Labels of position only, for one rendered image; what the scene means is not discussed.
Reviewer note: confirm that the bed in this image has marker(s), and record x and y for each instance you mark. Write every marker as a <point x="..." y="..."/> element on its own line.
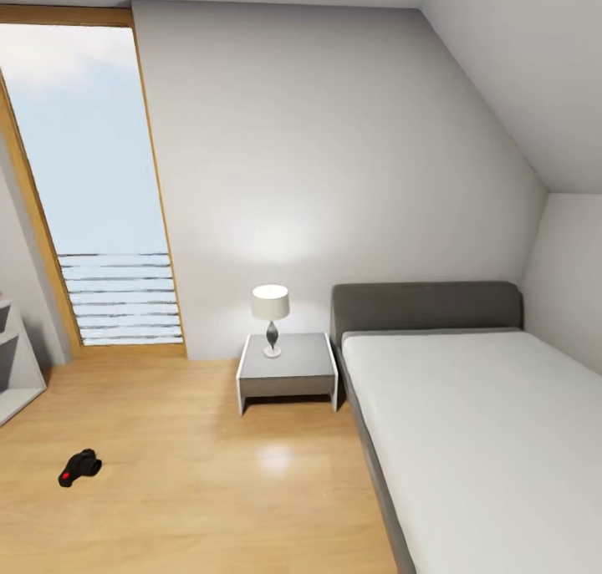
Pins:
<point x="483" y="443"/>

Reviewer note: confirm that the digital camera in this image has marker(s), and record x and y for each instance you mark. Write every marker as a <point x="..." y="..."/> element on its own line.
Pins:
<point x="84" y="463"/>

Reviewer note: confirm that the desk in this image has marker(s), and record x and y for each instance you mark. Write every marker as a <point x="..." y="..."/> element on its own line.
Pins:
<point x="20" y="377"/>

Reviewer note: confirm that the nightstand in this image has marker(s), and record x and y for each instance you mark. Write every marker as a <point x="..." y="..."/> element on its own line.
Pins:
<point x="305" y="366"/>

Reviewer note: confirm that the fixed window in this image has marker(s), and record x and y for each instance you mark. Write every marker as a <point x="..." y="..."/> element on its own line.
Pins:
<point x="75" y="119"/>

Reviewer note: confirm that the table lamp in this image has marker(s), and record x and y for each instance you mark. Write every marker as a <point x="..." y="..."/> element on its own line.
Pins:
<point x="271" y="303"/>

